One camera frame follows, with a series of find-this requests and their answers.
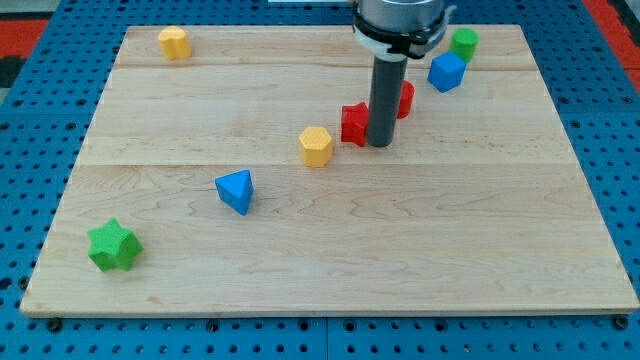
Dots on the wooden board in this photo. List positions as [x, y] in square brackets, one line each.
[477, 208]

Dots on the green star block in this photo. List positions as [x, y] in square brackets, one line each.
[113, 246]

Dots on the yellow hexagon block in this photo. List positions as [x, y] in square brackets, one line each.
[316, 146]

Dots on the red star block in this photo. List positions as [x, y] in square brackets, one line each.
[354, 121]

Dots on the green cylinder block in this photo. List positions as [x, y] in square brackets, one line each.
[464, 42]

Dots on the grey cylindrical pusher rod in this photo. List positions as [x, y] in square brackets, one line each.
[384, 100]

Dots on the red cylinder block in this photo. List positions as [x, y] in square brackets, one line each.
[406, 99]

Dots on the yellow heart block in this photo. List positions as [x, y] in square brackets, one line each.
[174, 43]

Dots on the blue cube block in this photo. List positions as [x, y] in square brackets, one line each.
[446, 72]

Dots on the blue triangle block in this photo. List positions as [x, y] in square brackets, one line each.
[236, 190]

